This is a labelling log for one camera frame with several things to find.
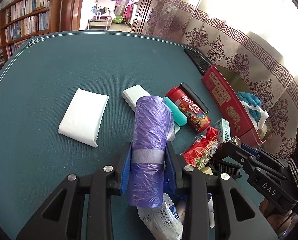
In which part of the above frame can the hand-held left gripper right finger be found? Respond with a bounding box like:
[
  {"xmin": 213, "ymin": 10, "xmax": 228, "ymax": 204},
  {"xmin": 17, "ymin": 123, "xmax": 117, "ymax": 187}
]
[{"xmin": 165, "ymin": 141, "xmax": 279, "ymax": 240}]

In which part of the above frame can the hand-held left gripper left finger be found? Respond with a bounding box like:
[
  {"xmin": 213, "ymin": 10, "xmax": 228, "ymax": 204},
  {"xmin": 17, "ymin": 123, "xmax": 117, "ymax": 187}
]
[{"xmin": 16, "ymin": 142, "xmax": 133, "ymax": 240}]

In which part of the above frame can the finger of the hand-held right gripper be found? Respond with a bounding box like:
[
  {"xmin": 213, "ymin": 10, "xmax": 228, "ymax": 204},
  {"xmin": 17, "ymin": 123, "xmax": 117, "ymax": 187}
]
[
  {"xmin": 214, "ymin": 142, "xmax": 257, "ymax": 173},
  {"xmin": 241, "ymin": 142, "xmax": 291, "ymax": 168}
]

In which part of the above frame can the black folding comb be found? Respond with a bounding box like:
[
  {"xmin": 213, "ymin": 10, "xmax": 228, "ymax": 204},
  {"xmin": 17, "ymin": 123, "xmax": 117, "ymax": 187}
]
[{"xmin": 209, "ymin": 160, "xmax": 242, "ymax": 180}]

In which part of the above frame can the small white green carton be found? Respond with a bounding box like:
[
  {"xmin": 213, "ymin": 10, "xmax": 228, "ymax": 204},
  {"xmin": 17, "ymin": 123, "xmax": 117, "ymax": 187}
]
[{"xmin": 214, "ymin": 118, "xmax": 232, "ymax": 144}]

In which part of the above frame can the red snack packet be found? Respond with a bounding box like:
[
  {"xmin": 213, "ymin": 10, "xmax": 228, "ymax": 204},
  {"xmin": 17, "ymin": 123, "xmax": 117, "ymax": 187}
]
[{"xmin": 181, "ymin": 127, "xmax": 219, "ymax": 169}]

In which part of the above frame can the white blue printed packet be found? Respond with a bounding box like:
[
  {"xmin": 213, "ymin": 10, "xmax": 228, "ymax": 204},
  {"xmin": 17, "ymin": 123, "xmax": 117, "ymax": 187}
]
[{"xmin": 137, "ymin": 192, "xmax": 187, "ymax": 240}]

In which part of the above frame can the purple trash bag roll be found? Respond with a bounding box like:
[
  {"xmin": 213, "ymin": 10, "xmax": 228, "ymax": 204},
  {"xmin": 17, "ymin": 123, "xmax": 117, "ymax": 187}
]
[{"xmin": 128, "ymin": 95, "xmax": 176, "ymax": 208}]

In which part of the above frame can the red tin box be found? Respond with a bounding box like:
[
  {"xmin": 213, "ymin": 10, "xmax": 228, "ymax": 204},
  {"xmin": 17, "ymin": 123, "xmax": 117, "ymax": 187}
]
[{"xmin": 201, "ymin": 64, "xmax": 272, "ymax": 148}]

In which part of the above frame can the red candy canister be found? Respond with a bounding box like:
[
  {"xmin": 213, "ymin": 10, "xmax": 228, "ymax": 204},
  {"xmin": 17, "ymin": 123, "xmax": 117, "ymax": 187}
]
[{"xmin": 165, "ymin": 87, "xmax": 211, "ymax": 133}]

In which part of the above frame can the teal plastic case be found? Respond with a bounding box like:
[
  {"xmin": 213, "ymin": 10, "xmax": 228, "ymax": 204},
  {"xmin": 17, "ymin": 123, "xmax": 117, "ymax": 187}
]
[{"xmin": 163, "ymin": 97, "xmax": 188, "ymax": 127}]

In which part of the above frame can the white tissue pack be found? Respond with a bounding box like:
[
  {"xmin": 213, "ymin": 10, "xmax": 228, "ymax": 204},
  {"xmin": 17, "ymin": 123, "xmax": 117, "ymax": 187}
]
[{"xmin": 58, "ymin": 88, "xmax": 109, "ymax": 148}]

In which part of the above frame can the black bottle with white cap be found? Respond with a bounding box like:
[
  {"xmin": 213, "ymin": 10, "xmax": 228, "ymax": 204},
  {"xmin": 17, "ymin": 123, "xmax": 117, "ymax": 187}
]
[{"xmin": 179, "ymin": 83, "xmax": 210, "ymax": 113}]

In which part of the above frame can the white remote control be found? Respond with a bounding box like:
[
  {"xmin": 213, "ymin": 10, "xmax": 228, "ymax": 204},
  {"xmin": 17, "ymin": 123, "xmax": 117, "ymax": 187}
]
[{"xmin": 122, "ymin": 85, "xmax": 151, "ymax": 110}]

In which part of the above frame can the green felt desktop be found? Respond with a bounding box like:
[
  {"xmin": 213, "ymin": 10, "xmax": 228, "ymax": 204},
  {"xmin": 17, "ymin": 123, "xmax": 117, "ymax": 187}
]
[{"xmin": 0, "ymin": 29, "xmax": 289, "ymax": 240}]

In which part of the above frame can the person's right hand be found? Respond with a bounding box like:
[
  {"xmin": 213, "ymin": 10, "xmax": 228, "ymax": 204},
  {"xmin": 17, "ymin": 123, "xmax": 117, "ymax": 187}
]
[{"xmin": 259, "ymin": 197, "xmax": 293, "ymax": 240}]

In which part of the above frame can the white ribbon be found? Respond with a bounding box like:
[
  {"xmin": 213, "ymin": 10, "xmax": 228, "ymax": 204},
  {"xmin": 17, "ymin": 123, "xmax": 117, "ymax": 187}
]
[{"xmin": 240, "ymin": 101, "xmax": 269, "ymax": 130}]

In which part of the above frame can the patterned beige curtain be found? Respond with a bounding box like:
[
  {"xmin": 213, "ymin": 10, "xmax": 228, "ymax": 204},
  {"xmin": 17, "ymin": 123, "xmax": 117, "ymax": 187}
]
[{"xmin": 139, "ymin": 0, "xmax": 298, "ymax": 160}]

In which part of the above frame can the white metal rack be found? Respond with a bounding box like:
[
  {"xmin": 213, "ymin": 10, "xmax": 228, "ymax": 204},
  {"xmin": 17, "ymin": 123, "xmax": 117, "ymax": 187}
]
[{"xmin": 88, "ymin": 0, "xmax": 114, "ymax": 30}]

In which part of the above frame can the pink hanging bag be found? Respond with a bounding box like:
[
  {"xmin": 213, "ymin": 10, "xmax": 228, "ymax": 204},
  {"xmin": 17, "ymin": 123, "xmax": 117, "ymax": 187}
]
[{"xmin": 124, "ymin": 1, "xmax": 134, "ymax": 20}]

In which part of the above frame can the wooden bookshelf with books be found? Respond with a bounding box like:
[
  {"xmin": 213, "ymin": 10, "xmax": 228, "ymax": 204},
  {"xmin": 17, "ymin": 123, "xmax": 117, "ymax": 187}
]
[{"xmin": 0, "ymin": 0, "xmax": 55, "ymax": 85}]

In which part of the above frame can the blue drawstring pouch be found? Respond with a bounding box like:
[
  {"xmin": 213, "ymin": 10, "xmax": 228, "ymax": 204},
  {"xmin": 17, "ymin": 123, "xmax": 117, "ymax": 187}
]
[{"xmin": 236, "ymin": 92, "xmax": 264, "ymax": 120}]

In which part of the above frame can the wooden door frame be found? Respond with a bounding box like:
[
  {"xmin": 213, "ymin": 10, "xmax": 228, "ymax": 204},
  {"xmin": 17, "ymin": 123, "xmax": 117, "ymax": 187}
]
[{"xmin": 49, "ymin": 0, "xmax": 89, "ymax": 34}]

